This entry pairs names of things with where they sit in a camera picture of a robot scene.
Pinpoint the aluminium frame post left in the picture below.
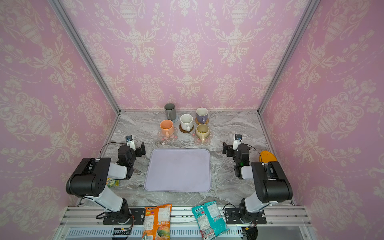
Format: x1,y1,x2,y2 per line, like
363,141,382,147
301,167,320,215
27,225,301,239
48,0,121,115

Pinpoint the white mug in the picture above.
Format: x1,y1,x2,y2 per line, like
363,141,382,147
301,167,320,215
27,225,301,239
180,114,194,131

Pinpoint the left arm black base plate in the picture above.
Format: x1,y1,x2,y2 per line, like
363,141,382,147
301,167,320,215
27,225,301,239
103,208,145,225

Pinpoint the lavender silicone tray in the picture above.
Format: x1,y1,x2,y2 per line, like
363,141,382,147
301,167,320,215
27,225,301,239
144,149,212,193

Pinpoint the aluminium frame post right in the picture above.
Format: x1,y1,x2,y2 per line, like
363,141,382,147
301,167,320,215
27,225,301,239
258,0,320,116

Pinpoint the brown wooden round coaster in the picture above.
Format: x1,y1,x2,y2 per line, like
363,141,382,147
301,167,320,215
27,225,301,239
179,124,194,134

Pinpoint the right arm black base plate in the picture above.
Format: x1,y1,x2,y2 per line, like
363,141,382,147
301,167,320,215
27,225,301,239
224,208,267,225

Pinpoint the pink flower silicone coaster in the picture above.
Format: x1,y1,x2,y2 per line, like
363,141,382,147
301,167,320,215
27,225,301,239
192,133,214,146

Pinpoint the beige yellow mug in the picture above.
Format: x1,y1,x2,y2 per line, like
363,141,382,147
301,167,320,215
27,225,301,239
195,124,211,144

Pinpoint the teal snack bag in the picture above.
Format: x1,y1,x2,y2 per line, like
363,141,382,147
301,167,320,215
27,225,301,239
192,201,230,240

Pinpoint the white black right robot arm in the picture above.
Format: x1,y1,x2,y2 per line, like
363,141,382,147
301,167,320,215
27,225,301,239
223,141,293,224

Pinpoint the woven rattan round coaster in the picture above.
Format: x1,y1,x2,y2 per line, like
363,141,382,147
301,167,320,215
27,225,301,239
195,118,209,125

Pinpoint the lavender mug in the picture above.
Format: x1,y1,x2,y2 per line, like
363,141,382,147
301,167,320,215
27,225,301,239
196,107,209,123

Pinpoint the green snack packet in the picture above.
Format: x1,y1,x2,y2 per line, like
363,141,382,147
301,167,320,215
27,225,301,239
107,178,120,188

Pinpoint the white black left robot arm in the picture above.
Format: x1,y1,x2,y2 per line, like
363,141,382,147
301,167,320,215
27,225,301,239
66,141,146,226

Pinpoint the aluminium front rail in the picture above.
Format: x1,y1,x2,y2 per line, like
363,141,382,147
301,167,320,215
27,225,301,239
59,205,312,227

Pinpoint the orange snack bag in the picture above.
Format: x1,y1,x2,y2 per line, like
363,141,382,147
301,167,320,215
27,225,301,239
142,204,172,240

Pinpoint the grey mug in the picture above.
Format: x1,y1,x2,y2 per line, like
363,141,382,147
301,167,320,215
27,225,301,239
164,103,177,121

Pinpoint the aluminium frame post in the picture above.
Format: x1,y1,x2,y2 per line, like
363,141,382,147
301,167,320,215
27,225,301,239
258,0,320,116
48,0,121,115

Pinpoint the peach orange mug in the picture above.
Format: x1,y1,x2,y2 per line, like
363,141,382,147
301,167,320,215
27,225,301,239
160,120,174,136

